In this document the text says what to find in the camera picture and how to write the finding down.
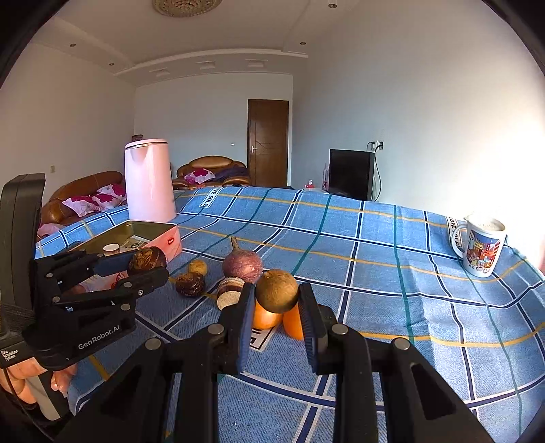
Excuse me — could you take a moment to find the cartoon printed white mug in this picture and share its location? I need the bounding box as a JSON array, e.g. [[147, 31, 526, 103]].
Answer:
[[451, 217, 506, 278]]

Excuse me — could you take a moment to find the blue plaid tablecloth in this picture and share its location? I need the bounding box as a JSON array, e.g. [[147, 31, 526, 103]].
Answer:
[[34, 185, 545, 443]]

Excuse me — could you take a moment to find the television power cable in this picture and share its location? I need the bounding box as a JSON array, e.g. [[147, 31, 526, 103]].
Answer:
[[365, 140, 384, 202]]

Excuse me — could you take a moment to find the pink floral pillow armchair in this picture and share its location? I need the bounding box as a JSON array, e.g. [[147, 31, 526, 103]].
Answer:
[[184, 168, 216, 185]]

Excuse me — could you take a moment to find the brown leather sofa left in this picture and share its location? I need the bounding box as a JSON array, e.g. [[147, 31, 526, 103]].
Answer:
[[41, 171, 125, 226]]

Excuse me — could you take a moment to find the dark wrinkled passion fruit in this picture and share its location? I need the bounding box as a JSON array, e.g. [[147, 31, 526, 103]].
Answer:
[[175, 272, 205, 298]]

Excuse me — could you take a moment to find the brown wooden door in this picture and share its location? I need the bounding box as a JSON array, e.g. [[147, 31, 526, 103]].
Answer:
[[248, 100, 289, 187]]

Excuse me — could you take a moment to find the purple round turnip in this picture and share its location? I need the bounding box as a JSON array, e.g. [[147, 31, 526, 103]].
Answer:
[[222, 236, 262, 283]]

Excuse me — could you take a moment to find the pink electric kettle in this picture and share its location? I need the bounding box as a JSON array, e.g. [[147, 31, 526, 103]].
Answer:
[[124, 138, 176, 223]]

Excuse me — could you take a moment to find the ceiling chandelier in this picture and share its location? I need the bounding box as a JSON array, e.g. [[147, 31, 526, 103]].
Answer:
[[152, 0, 222, 17]]

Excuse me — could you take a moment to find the pink floral pillow left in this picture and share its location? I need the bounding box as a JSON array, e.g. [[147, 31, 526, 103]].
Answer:
[[63, 184, 127, 218]]

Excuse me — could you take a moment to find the person's left hand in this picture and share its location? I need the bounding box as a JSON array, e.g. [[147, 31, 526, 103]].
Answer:
[[1, 358, 78, 404]]

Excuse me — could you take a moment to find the pink tin box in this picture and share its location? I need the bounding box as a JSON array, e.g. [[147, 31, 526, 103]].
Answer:
[[70, 220, 182, 293]]

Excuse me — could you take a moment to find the small yellow fruit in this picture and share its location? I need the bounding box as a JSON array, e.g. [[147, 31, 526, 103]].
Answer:
[[188, 259, 208, 276]]

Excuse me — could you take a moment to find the small white cup in box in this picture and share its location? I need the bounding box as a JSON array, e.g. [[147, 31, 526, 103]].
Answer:
[[103, 243, 120, 255]]

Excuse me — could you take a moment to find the brown leather armchair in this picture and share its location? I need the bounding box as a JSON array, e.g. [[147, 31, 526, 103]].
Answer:
[[173, 155, 250, 190]]

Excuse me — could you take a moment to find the brown white macaron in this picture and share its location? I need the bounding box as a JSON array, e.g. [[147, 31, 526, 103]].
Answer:
[[216, 277, 245, 311]]

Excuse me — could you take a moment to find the brown round fruit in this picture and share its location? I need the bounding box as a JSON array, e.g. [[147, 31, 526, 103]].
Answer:
[[255, 269, 298, 314]]

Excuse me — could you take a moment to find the orange fruit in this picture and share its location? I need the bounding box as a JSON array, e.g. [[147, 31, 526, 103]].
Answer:
[[283, 304, 304, 340], [252, 302, 283, 331]]

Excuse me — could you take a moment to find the black television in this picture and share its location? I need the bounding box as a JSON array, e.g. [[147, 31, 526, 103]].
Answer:
[[329, 149, 375, 201]]

